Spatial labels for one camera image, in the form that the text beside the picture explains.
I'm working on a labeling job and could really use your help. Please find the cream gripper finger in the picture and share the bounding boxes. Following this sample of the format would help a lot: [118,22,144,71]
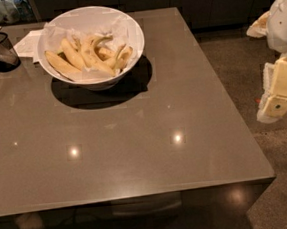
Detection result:
[257,54,287,124]
[246,11,270,38]

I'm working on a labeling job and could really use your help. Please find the curved yellow banana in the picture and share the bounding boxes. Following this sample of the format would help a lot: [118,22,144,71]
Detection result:
[80,35,115,76]

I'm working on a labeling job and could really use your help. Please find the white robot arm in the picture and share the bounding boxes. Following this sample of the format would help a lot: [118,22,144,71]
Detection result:
[247,0,287,124]

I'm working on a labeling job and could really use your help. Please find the right brownish banana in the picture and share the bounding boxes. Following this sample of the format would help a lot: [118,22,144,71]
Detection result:
[105,45,133,70]

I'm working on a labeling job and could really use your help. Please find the white paper bowl liner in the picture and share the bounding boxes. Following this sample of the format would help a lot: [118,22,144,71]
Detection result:
[38,13,141,87]

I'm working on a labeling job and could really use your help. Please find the small banana behind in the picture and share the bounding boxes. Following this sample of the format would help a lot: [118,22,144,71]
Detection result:
[96,47,115,61]

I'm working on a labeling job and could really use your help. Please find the white bowl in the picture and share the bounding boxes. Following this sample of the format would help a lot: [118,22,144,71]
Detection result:
[33,1,150,96]

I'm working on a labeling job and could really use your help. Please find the left yellow banana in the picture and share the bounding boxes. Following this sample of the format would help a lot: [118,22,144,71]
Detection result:
[45,51,80,74]

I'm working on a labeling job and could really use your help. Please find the white paper sheets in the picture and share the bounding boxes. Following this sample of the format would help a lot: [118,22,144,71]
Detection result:
[14,30,42,63]

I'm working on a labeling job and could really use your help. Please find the plastic bottles in background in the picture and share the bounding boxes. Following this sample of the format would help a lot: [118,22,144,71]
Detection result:
[0,0,35,25]

